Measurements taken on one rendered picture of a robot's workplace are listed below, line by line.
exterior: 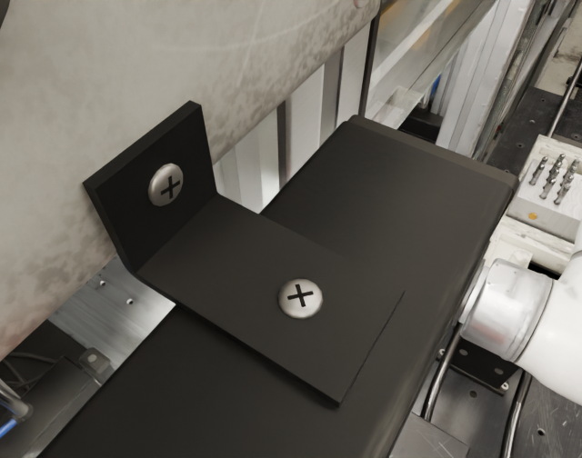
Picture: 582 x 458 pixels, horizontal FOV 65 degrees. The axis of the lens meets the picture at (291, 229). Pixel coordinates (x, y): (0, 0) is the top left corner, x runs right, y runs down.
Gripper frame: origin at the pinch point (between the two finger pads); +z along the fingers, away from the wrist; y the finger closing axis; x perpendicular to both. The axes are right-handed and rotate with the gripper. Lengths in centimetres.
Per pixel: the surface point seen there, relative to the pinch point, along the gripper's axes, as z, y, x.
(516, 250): -23.1, -12.7, -19.9
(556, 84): -14, -101, -224
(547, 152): -22, -14, -46
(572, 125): -25, -34, -86
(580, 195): -27.9, -9.3, -31.4
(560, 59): -10, -100, -250
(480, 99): -12.4, 9.5, -18.6
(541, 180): -22.3, -8.8, -31.4
